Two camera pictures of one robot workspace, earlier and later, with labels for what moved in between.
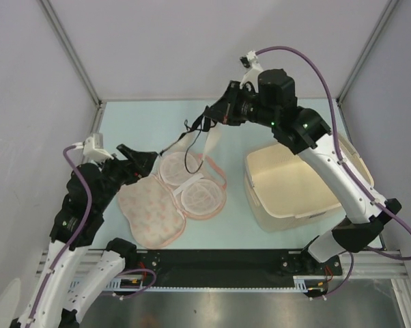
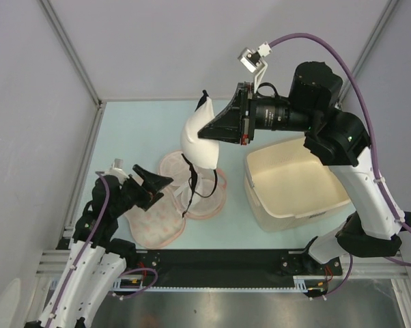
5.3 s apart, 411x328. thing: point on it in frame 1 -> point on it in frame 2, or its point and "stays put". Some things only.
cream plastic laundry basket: x=285 y=193 stays put
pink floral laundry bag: x=155 y=209 stays put
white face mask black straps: x=179 y=161 -> x=198 y=152
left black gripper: x=138 y=165 -> x=154 y=182
